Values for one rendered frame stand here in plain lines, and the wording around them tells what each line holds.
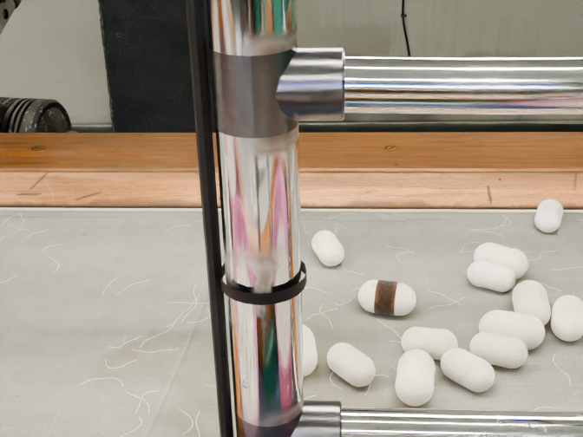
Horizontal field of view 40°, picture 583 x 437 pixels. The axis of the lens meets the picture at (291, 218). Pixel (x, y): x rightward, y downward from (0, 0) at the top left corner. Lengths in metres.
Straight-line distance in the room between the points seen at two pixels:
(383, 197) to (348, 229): 0.05
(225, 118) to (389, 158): 0.47
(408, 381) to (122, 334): 0.18
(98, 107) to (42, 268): 2.16
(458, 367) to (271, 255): 0.24
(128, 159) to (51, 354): 0.25
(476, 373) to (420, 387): 0.03
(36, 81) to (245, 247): 2.56
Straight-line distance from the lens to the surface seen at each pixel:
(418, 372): 0.43
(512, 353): 0.47
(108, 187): 0.68
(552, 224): 0.62
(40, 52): 2.74
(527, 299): 0.50
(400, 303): 0.50
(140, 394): 0.46
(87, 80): 2.72
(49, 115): 1.25
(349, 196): 0.65
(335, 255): 0.55
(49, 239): 0.63
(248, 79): 0.20
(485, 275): 0.54
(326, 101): 0.21
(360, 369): 0.44
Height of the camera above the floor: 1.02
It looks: 27 degrees down
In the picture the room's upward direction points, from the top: 1 degrees counter-clockwise
